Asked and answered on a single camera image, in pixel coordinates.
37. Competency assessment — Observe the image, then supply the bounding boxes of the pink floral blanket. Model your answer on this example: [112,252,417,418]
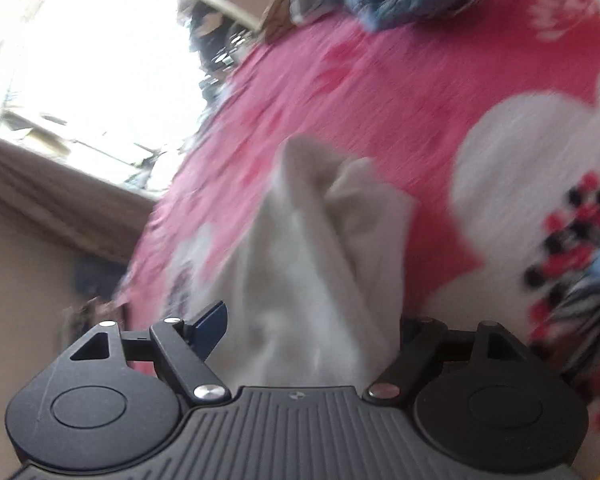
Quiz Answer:
[118,0,600,426]

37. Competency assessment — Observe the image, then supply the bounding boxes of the white long-sleeve garment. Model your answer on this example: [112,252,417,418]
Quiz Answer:
[199,133,420,396]

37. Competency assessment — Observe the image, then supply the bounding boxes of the black wheelchair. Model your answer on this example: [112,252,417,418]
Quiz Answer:
[178,0,256,106]

